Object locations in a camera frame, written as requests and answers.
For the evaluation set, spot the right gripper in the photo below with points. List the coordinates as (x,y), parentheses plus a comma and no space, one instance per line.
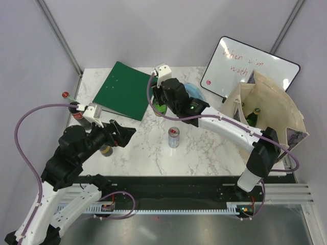
(156,92)

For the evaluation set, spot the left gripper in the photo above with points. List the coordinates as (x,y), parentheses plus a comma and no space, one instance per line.
(125,135)

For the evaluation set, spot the beige canvas bag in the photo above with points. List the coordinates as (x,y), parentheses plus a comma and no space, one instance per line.
(278,111)

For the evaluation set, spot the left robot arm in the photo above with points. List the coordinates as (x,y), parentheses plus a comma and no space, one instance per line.
(42,226)

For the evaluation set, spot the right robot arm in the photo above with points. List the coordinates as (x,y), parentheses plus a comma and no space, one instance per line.
(261,145)

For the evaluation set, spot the silver beverage can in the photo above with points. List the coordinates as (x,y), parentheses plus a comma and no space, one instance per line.
(173,137)

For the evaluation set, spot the blue headphones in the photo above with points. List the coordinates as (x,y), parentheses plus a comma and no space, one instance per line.
(194,92)

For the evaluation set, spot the dark cola bottle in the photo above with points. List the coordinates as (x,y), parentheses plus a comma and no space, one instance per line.
(78,116)

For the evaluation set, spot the red capped clear bottle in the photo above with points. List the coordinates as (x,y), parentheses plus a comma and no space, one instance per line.
(67,97)

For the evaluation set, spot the small whiteboard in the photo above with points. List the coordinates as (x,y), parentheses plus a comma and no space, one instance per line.
(233,62)

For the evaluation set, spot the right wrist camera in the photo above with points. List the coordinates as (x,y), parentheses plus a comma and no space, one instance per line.
(162,72)

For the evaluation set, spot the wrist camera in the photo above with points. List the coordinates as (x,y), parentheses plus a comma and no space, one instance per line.
(92,114)
(162,72)

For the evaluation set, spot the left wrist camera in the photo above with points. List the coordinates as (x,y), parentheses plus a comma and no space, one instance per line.
(92,114)

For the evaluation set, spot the green ring binder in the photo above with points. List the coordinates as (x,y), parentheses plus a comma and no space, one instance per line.
(124,92)

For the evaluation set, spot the white cable duct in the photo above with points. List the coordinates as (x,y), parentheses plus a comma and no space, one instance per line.
(99,209)

